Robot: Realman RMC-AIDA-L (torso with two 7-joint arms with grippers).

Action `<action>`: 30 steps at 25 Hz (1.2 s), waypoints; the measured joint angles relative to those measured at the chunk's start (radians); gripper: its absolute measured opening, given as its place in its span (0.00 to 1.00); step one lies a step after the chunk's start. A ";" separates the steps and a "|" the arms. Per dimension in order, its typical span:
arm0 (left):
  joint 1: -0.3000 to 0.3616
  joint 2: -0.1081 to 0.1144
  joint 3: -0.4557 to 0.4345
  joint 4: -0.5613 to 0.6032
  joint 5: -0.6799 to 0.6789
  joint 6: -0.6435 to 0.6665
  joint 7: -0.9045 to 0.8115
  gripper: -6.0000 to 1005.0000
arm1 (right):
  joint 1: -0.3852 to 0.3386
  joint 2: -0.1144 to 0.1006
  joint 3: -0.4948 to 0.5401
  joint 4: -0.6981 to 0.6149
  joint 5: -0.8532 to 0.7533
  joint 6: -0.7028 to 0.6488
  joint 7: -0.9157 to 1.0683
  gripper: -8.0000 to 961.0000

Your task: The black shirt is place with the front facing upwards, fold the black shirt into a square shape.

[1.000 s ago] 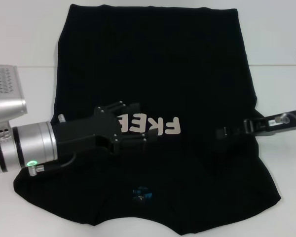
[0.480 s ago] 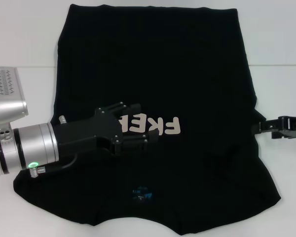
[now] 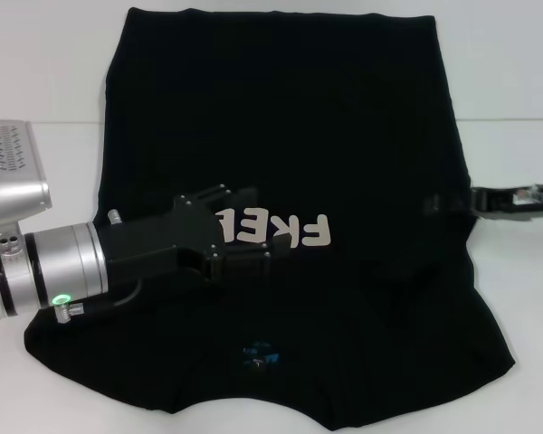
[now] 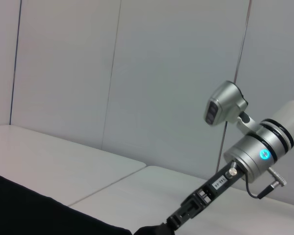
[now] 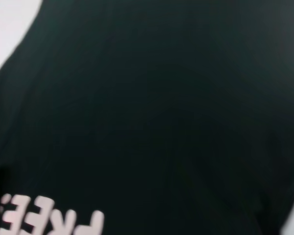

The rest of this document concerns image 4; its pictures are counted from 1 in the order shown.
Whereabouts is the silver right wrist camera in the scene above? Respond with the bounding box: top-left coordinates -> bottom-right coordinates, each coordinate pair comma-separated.
203,80 -> 260,134

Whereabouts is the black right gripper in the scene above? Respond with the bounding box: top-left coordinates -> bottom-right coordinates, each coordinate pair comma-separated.
165,161 -> 246,231

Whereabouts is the black shirt with FREE print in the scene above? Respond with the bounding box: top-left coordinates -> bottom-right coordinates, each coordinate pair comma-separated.
0,170 -> 177,235

